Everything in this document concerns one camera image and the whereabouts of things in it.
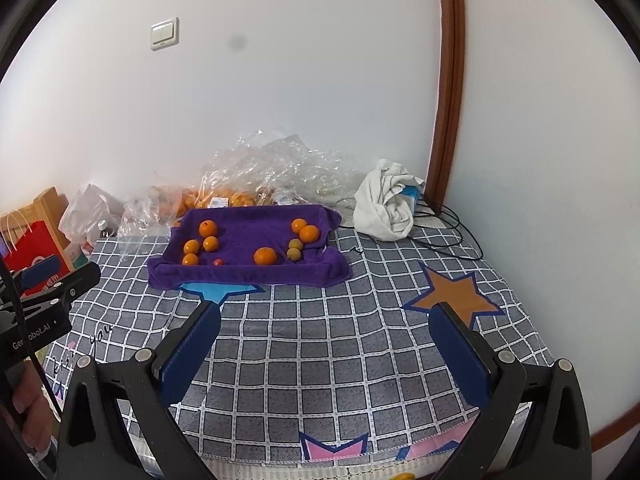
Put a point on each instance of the brown wooden door frame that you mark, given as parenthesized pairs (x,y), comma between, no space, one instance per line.
(447,85)

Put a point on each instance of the purple towel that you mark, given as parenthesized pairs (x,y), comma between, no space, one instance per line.
(250,232)

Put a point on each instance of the small white green box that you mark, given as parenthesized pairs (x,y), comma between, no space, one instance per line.
(76,255)

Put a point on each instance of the pile of bagged small oranges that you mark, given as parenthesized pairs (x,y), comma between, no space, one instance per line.
(235,199)

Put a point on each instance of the small yellow-green fruit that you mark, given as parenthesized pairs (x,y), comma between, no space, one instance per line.
(295,243)
(295,255)

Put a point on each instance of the clear plastic bag white label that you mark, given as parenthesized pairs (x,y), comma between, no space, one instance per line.
(290,170)

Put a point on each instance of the white cloth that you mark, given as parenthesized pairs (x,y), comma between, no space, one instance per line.
(382,200)

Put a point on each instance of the grey checked blanket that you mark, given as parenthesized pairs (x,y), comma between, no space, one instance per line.
(325,350)

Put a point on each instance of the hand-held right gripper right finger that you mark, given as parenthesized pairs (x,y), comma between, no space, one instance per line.
(460,355)

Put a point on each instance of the crumpled clear plastic bag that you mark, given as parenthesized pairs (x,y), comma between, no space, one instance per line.
(150,207)

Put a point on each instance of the person's left hand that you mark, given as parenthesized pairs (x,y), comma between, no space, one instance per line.
(29,400)

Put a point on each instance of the red paper bag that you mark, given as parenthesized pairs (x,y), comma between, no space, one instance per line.
(35,247)

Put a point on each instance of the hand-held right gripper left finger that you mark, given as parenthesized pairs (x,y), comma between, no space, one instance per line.
(192,355)

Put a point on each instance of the small orange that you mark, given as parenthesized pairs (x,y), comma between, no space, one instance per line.
(299,224)

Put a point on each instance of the blue and white box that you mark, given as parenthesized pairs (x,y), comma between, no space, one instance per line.
(411,199)

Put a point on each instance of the yellow object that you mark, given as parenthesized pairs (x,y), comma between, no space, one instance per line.
(403,476)

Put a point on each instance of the large orange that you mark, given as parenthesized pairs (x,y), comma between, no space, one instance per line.
(309,233)
(264,256)

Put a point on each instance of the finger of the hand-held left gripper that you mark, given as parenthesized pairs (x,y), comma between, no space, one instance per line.
(82,277)
(42,270)

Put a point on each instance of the brown bottle white cap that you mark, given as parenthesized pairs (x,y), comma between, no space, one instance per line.
(103,228)

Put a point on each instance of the white light switch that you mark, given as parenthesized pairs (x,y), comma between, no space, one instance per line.
(164,34)

